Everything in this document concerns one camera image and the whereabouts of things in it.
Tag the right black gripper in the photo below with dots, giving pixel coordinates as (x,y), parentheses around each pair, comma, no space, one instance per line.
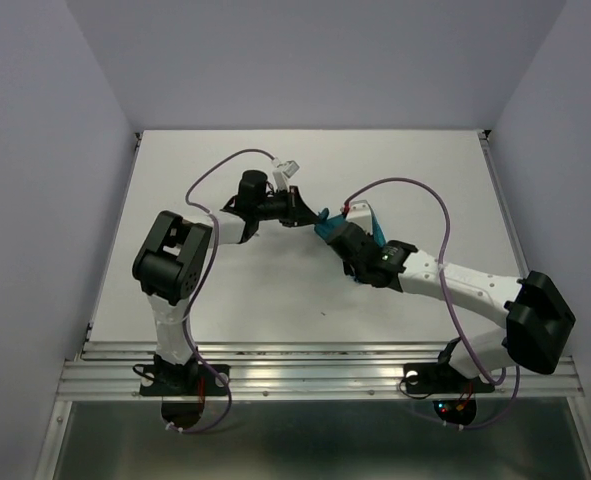
(348,268)

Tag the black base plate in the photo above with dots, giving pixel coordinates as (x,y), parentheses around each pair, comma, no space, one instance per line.
(177,381)
(421,379)

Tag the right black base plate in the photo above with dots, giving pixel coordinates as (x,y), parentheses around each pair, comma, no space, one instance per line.
(421,379)

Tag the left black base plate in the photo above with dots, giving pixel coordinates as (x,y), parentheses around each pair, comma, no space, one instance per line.
(177,381)

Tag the teal cloth napkin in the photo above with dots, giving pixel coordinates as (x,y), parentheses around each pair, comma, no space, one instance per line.
(335,227)

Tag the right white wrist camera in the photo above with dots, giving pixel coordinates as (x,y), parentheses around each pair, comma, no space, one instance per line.
(361,214)

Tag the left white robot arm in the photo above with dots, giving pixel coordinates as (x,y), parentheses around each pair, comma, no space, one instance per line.
(175,259)

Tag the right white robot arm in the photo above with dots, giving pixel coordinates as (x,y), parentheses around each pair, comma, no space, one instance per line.
(532,320)

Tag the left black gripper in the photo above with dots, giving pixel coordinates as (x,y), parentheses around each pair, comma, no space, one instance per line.
(295,212)

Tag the aluminium front rail frame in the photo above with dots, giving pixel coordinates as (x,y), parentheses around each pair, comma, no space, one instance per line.
(316,362)

